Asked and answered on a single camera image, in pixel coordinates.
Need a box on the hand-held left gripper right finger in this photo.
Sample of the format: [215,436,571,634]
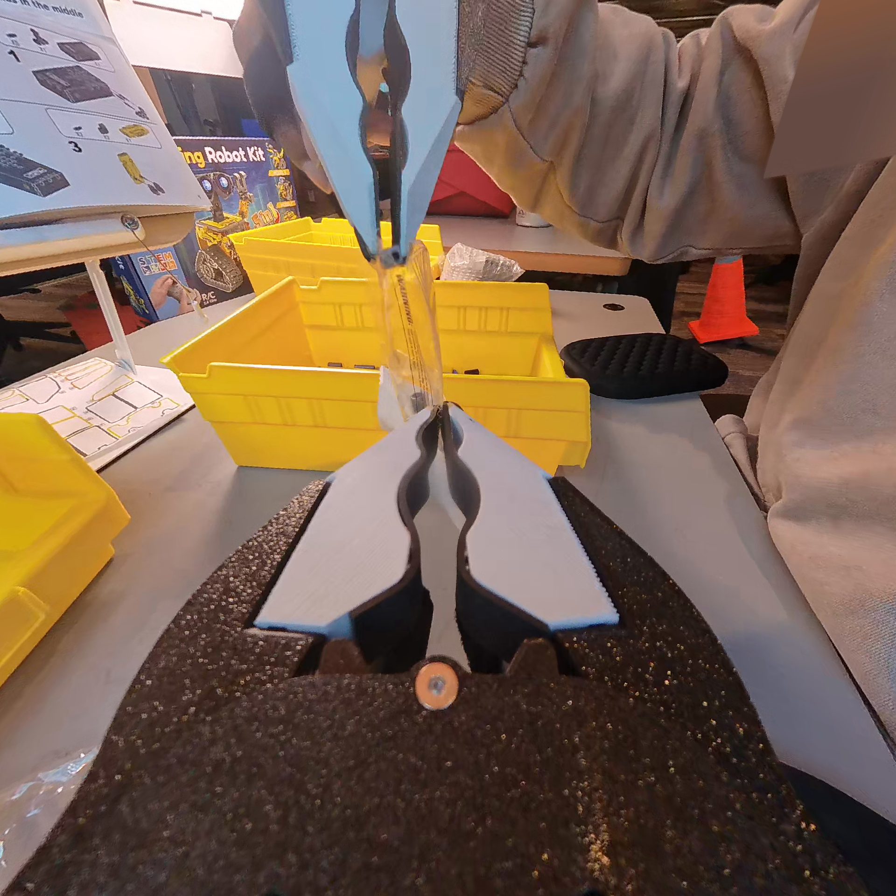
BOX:
[443,405,620,644]

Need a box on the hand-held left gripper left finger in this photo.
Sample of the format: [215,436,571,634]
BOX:
[255,405,442,639]

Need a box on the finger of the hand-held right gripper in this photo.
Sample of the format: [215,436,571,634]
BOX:
[385,0,464,270]
[285,0,389,263]

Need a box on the yellow bin with bricks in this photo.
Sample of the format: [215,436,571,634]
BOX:
[229,217,446,295]
[161,276,592,474]

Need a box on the small clear bag white label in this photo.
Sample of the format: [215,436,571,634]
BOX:
[369,238,470,667]

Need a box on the yellow storage bin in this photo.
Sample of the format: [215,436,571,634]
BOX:
[0,413,131,687]

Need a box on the person's right forearm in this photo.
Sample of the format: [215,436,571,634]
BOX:
[455,0,824,270]

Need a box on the grey desk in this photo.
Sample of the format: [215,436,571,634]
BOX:
[0,287,896,896]

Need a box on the wooden edged background desk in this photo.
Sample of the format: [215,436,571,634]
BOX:
[420,215,631,278]

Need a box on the person's right hand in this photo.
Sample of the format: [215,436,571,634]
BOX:
[231,0,334,194]

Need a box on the printed toy box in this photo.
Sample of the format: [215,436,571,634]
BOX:
[110,136,299,323]

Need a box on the white studio softbox light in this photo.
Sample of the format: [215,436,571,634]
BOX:
[105,0,247,79]

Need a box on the clear plastic bag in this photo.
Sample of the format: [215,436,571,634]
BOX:
[0,749,99,858]
[439,243,526,284]

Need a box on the black wrist rest pad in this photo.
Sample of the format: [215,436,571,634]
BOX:
[560,332,729,401]

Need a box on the instruction booklet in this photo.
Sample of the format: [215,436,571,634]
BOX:
[0,0,211,225]

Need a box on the white printed sheet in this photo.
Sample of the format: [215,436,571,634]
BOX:
[0,357,197,470]

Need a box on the beige booklet stand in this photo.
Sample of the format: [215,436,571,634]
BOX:
[0,210,197,372]

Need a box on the orange traffic cone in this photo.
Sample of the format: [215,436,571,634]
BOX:
[686,255,761,345]

